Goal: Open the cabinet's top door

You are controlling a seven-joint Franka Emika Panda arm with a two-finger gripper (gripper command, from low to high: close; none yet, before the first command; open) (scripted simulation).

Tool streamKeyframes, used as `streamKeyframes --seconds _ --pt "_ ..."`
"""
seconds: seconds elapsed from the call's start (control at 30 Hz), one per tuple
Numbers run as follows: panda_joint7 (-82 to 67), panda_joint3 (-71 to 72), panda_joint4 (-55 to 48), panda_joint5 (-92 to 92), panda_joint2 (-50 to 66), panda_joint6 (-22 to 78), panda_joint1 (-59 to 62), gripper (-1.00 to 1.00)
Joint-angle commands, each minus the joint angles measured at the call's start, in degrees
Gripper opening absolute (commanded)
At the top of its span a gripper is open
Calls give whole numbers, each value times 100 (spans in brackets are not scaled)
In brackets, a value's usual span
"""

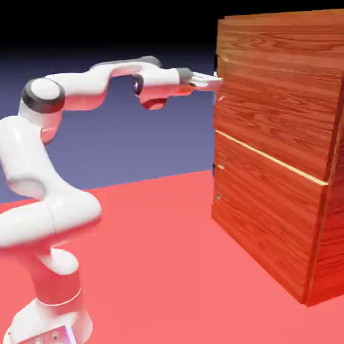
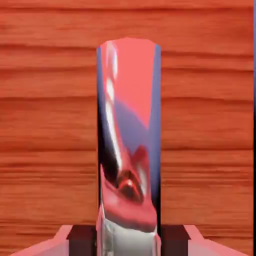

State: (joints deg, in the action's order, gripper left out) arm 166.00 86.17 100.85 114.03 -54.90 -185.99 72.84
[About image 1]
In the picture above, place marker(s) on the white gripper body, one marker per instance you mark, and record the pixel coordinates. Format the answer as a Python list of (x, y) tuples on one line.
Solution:
[(208, 81)]

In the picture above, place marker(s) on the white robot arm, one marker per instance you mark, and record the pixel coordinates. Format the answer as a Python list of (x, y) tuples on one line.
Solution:
[(29, 161)]

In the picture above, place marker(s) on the wooden cabinet door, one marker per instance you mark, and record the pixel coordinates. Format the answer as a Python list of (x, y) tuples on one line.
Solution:
[(263, 215), (274, 115)]

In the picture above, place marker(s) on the red-brown wooden cabinet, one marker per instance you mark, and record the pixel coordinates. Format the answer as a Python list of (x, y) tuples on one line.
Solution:
[(279, 37)]

